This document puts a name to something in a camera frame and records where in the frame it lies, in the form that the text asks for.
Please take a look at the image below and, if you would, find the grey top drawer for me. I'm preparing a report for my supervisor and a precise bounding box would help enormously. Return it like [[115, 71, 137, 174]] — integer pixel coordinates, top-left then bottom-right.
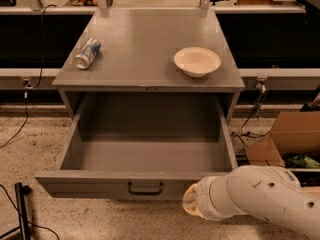
[[35, 93, 237, 200]]

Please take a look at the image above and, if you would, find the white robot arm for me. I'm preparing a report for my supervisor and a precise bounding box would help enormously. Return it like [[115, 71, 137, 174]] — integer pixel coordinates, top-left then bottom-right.
[[182, 165, 320, 240]]

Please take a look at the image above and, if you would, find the green snack bag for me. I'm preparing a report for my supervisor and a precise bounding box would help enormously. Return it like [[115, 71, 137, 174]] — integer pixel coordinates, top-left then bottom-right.
[[285, 154, 320, 169]]

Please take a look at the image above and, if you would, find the brown cardboard box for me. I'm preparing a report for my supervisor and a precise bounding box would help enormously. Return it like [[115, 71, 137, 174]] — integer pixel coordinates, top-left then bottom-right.
[[245, 110, 320, 198]]

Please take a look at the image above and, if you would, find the white ceramic bowl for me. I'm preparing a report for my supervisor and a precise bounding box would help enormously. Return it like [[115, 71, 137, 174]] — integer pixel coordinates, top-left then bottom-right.
[[174, 47, 221, 78]]

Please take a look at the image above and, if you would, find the grey metal cabinet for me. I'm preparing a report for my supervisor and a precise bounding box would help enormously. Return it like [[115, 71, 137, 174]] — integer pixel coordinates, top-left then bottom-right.
[[53, 8, 244, 119]]

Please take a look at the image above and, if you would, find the black stand pole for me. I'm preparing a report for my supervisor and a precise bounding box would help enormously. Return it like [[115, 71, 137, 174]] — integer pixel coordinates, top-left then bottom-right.
[[0, 182, 31, 240]]

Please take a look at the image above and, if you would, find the silver blue soda can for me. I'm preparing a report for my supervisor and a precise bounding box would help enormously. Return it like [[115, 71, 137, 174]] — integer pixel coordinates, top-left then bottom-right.
[[74, 37, 101, 70]]

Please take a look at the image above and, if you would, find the black drawer handle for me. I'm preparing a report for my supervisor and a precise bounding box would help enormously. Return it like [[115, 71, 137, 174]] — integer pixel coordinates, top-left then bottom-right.
[[128, 182, 163, 196]]

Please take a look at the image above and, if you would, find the black cables right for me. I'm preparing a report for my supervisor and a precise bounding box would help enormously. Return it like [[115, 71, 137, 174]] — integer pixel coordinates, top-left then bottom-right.
[[229, 83, 271, 148]]

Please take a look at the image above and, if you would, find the black cable left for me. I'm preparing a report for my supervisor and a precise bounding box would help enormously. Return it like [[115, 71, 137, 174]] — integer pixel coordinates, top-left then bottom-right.
[[0, 4, 58, 150]]

